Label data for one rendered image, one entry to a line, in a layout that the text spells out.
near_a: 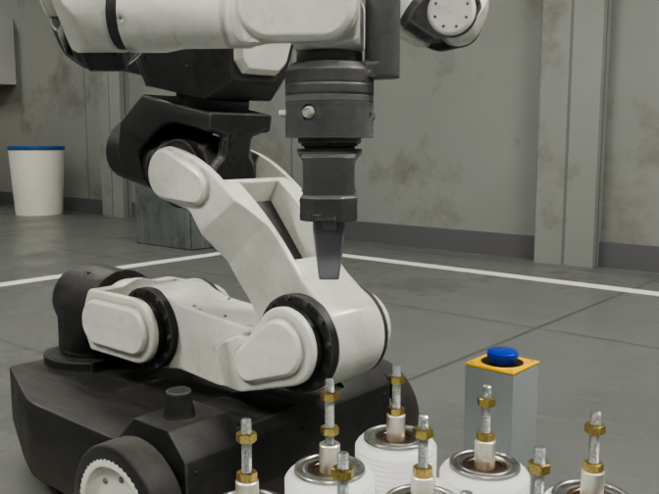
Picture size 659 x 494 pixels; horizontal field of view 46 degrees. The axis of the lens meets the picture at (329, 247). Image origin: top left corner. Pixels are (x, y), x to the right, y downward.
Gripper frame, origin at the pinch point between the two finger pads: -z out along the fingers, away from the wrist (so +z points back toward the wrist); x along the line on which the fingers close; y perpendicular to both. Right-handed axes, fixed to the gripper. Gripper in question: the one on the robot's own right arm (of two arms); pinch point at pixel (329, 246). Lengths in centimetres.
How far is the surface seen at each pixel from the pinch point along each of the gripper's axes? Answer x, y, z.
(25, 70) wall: 641, 295, 77
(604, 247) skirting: 292, -127, -40
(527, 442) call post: 17.7, -25.1, -27.8
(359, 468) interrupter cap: 0.0, -3.2, -23.6
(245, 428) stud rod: -9.5, 7.6, -15.7
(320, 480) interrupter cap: -3.5, 0.9, -23.5
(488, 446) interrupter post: 0.3, -16.8, -21.3
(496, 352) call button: 18.3, -21.0, -16.0
